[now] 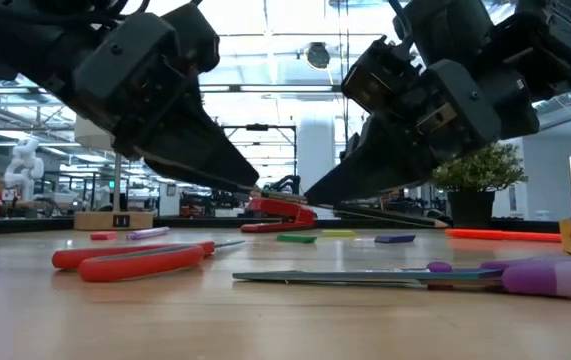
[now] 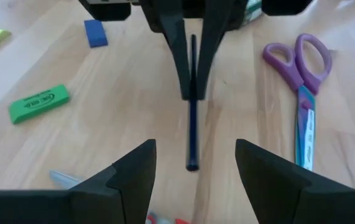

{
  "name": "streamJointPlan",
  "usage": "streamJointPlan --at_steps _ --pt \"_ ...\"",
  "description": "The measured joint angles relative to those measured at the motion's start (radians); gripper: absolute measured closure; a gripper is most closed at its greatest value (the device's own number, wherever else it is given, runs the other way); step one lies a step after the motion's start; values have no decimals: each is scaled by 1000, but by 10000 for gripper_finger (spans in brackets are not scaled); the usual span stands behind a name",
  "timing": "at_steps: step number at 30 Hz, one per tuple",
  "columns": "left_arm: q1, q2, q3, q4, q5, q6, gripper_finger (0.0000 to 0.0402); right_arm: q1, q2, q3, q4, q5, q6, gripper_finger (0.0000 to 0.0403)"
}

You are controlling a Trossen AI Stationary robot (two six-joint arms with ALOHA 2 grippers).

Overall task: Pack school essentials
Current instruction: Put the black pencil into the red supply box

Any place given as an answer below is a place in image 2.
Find dark blue pen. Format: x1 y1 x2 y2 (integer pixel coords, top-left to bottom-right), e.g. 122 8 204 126
185 34 200 172

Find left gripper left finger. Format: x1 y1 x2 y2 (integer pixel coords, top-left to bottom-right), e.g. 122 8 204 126
70 139 157 224

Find green eraser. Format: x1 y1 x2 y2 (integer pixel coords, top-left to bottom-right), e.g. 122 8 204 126
8 83 71 125

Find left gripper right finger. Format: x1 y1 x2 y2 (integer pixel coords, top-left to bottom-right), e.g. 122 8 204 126
236 139 352 224

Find purple teal handled scissors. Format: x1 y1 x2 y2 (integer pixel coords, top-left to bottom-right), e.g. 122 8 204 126
262 33 333 172

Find blue eraser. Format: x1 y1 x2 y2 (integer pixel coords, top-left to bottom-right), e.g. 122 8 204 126
83 19 109 49

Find green yellow crayon box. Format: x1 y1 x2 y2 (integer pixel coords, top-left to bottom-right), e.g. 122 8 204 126
239 0 264 29

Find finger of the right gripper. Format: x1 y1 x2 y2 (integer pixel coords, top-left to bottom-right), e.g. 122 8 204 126
196 0 249 100
139 0 193 100

